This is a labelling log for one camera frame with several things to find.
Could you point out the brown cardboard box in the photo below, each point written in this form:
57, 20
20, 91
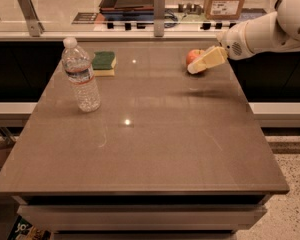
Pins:
223, 9

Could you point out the green printed package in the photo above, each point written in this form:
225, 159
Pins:
23, 230

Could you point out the red apple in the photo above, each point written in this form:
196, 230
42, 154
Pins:
194, 56

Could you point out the grey table drawer front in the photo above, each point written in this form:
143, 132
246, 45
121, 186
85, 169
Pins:
142, 218

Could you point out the left metal glass bracket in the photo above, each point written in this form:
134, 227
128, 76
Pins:
35, 28

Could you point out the clear plastic water bottle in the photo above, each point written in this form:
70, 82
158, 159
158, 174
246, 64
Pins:
78, 68

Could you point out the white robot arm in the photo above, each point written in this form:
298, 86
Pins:
278, 31

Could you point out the metal glass bracket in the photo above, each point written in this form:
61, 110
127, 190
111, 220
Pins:
35, 28
159, 14

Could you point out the green and yellow sponge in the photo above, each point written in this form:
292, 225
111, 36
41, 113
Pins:
104, 63

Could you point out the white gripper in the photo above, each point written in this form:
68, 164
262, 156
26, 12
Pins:
232, 45

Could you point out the middle metal glass bracket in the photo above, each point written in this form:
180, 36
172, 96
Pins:
159, 14

